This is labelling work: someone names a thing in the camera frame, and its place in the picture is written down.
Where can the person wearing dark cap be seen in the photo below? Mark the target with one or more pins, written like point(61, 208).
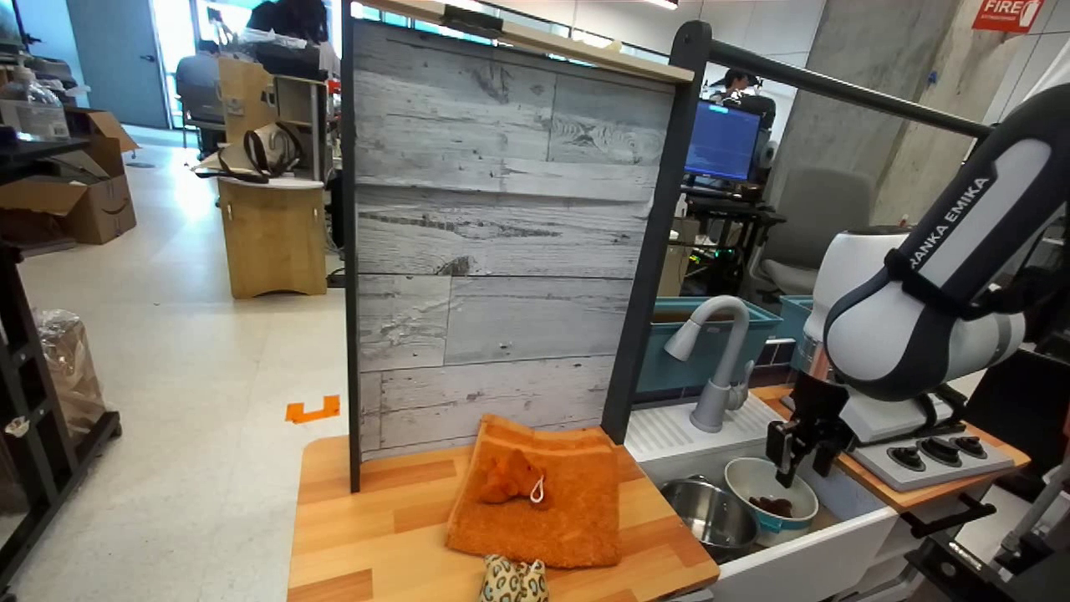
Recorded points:
point(743, 94)

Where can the black stove knob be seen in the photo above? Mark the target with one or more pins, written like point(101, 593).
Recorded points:
point(904, 457)
point(942, 450)
point(971, 445)

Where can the dark grey swivel chair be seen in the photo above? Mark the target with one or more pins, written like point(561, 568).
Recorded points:
point(198, 94)

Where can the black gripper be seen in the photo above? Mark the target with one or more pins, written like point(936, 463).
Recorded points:
point(824, 410)

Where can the blue computer monitor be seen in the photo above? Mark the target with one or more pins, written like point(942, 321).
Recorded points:
point(725, 142)

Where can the empty teal planter box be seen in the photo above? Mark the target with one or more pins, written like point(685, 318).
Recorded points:
point(682, 356)

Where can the open cardboard box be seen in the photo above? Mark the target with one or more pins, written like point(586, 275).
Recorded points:
point(89, 194)

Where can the grey toy stove body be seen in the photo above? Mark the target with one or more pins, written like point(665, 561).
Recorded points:
point(947, 472)

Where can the black metal stand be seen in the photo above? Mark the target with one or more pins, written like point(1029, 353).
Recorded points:
point(27, 421)

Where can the plywood cabinet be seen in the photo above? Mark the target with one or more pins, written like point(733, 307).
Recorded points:
point(274, 237)

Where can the grey toy faucet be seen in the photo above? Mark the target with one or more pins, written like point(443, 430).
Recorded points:
point(725, 389)

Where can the light wood shelf plank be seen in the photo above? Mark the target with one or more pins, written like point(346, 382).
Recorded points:
point(556, 43)

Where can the red fire sign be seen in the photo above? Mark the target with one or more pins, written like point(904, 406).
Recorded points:
point(1007, 15)

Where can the grey blue door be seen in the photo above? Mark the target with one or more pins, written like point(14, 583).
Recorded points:
point(119, 60)

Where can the orange terry cloth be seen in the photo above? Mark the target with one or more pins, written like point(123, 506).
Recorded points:
point(556, 524)

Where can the white toy sink unit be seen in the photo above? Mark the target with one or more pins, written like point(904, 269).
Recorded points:
point(805, 568)

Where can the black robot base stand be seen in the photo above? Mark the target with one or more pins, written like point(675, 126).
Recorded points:
point(1005, 546)

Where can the grey office chair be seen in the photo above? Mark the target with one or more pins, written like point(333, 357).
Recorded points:
point(814, 220)

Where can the steel bowl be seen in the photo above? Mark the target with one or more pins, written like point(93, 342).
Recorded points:
point(707, 513)

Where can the grey stone print board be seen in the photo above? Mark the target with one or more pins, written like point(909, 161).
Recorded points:
point(503, 246)

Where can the person in black shirt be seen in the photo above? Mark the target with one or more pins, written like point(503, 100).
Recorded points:
point(288, 21)

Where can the black office desk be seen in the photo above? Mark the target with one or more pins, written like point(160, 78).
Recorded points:
point(725, 220)

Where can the teal planter box with radishes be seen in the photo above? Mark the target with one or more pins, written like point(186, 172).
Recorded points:
point(791, 321)

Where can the clear plastic bag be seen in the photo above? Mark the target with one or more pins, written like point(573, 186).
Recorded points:
point(73, 372)

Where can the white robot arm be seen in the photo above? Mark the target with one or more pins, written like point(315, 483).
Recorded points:
point(947, 278)

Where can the black toy kitchen frame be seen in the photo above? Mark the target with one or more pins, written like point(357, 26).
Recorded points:
point(656, 220)

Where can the black clamp block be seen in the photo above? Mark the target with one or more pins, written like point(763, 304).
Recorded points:
point(472, 16)

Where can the orange floor bracket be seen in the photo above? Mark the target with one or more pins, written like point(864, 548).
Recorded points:
point(314, 410)

